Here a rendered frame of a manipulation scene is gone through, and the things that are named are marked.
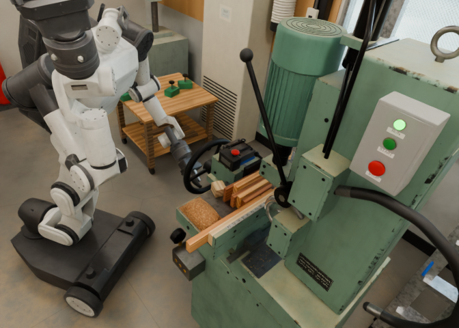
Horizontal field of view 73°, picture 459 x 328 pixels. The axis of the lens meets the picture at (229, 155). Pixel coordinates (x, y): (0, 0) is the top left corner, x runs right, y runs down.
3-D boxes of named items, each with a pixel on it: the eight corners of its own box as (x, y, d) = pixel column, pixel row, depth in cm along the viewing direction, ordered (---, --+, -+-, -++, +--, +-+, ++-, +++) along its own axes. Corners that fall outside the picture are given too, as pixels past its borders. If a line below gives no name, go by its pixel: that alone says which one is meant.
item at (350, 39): (350, 59, 76) (377, -19, 65) (380, 70, 71) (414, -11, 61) (332, 65, 71) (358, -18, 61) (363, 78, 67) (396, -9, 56)
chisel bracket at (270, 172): (270, 169, 112) (274, 151, 107) (300, 191, 105) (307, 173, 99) (256, 177, 108) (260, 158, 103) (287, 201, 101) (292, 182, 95)
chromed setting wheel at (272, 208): (266, 212, 99) (272, 184, 92) (296, 238, 93) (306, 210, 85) (259, 216, 98) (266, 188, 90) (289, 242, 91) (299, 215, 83)
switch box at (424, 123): (362, 158, 66) (394, 89, 56) (408, 184, 60) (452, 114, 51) (347, 169, 63) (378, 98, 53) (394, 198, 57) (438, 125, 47)
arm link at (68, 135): (76, 196, 86) (33, 124, 83) (116, 174, 95) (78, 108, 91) (90, 191, 78) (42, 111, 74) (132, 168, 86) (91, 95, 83)
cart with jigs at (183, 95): (179, 121, 311) (179, 60, 272) (214, 150, 279) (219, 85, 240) (117, 143, 275) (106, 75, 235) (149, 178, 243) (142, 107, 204)
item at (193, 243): (296, 178, 123) (298, 171, 120) (300, 181, 122) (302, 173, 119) (186, 249, 93) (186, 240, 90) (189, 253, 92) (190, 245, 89)
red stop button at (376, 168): (367, 169, 59) (373, 156, 57) (382, 178, 57) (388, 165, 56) (365, 171, 58) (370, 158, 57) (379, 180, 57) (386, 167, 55)
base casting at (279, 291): (269, 184, 146) (272, 170, 141) (382, 272, 115) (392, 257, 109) (192, 231, 121) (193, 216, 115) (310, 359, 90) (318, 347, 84)
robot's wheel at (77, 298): (102, 322, 156) (71, 311, 162) (108, 313, 160) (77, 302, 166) (90, 301, 145) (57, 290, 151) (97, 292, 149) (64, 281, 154)
